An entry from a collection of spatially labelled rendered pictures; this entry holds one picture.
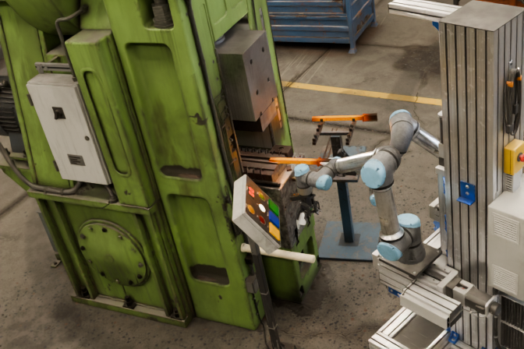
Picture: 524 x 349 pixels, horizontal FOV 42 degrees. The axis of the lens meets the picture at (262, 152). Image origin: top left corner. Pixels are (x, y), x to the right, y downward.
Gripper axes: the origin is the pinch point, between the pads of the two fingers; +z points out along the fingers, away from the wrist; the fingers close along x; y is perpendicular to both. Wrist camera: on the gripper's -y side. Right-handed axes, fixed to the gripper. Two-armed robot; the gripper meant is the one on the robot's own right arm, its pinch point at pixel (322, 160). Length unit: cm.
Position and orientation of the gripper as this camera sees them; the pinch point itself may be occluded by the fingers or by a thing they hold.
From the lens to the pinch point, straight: 390.8
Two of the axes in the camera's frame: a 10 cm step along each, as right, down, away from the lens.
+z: -8.9, -0.6, 4.5
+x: 4.1, -5.5, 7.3
